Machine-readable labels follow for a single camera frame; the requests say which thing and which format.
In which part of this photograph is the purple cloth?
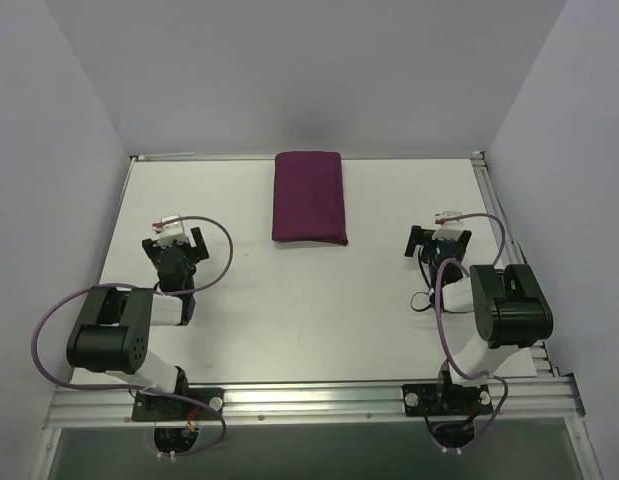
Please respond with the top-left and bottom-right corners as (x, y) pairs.
(272, 151), (348, 246)

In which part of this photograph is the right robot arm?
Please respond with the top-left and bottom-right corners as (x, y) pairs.
(405, 225), (554, 413)

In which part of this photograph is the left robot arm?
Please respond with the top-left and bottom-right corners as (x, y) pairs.
(66, 223), (209, 419)

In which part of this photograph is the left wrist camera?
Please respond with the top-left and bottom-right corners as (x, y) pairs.
(152, 215), (189, 248)

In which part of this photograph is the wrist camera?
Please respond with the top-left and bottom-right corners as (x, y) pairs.
(152, 215), (189, 248)
(432, 211), (464, 241)

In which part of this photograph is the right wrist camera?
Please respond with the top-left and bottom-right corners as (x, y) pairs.
(432, 211), (464, 241)

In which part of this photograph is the aluminium right rail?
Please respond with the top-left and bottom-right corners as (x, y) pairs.
(471, 157), (558, 377)

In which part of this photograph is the aluminium rail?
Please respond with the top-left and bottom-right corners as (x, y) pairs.
(471, 157), (558, 377)
(44, 376), (585, 428)

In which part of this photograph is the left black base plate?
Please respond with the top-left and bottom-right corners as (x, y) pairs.
(131, 387), (225, 422)

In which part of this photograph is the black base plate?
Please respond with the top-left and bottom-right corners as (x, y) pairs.
(131, 387), (225, 422)
(401, 383), (493, 417)

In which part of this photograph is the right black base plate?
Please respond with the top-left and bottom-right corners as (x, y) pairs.
(401, 383), (493, 417)

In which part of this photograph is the aluminium front rail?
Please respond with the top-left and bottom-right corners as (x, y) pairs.
(44, 376), (585, 428)

